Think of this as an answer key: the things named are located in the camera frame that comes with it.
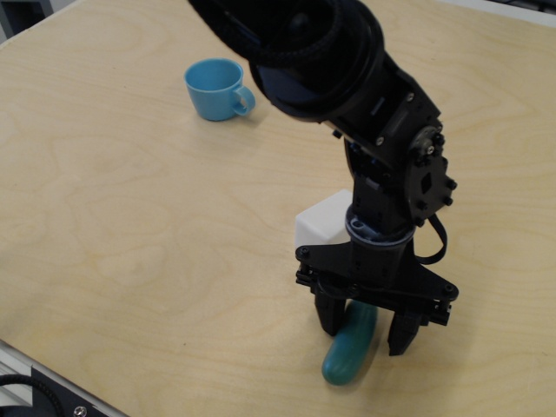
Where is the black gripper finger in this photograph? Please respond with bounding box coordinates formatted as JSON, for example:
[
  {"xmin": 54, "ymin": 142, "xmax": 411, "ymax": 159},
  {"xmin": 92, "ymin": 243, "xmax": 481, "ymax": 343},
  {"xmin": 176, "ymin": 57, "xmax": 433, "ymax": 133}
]
[
  {"xmin": 314, "ymin": 293, "xmax": 346, "ymax": 336},
  {"xmin": 387, "ymin": 311, "xmax": 428, "ymax": 356}
]

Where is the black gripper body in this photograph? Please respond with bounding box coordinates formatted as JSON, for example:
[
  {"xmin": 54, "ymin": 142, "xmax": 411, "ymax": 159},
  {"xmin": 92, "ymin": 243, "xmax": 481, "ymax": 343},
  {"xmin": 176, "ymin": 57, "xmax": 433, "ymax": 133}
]
[{"xmin": 295, "ymin": 239, "xmax": 459, "ymax": 325}]

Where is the green toy cucumber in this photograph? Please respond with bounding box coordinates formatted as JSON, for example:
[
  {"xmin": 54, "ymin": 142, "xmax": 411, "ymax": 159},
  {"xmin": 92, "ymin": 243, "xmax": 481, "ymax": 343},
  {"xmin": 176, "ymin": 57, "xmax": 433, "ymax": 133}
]
[{"xmin": 321, "ymin": 301, "xmax": 378, "ymax": 387}]

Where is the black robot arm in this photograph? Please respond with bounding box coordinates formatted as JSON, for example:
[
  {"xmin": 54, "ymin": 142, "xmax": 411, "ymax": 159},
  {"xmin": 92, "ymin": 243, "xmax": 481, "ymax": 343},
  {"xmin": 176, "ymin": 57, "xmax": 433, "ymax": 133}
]
[{"xmin": 193, "ymin": 1, "xmax": 459, "ymax": 355}]

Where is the blue plastic cup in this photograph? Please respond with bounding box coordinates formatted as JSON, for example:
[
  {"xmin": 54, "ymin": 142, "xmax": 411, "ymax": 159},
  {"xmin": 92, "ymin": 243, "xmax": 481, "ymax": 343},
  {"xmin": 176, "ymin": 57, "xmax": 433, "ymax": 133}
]
[{"xmin": 183, "ymin": 57, "xmax": 256, "ymax": 122}]

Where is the white salt shaker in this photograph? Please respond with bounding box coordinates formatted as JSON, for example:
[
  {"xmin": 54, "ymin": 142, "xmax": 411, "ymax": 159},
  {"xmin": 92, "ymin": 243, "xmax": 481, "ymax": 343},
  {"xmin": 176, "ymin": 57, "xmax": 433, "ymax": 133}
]
[{"xmin": 295, "ymin": 189, "xmax": 353, "ymax": 248}]

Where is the black corner bracket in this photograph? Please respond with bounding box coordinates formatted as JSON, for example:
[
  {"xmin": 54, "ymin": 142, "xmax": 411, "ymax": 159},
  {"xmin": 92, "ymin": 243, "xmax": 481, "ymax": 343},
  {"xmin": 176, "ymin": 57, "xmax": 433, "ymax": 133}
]
[{"xmin": 30, "ymin": 366, "xmax": 126, "ymax": 417}]

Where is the black cable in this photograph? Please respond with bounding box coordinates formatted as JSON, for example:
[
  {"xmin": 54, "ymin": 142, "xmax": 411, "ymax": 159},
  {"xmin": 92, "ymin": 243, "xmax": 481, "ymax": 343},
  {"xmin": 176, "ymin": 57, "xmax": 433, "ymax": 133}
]
[{"xmin": 0, "ymin": 373, "xmax": 66, "ymax": 417}]

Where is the aluminium table frame rail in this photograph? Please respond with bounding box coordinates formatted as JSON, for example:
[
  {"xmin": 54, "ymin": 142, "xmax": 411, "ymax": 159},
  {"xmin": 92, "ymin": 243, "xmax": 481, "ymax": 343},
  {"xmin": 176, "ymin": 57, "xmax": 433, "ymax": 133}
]
[{"xmin": 0, "ymin": 338, "xmax": 131, "ymax": 417}]

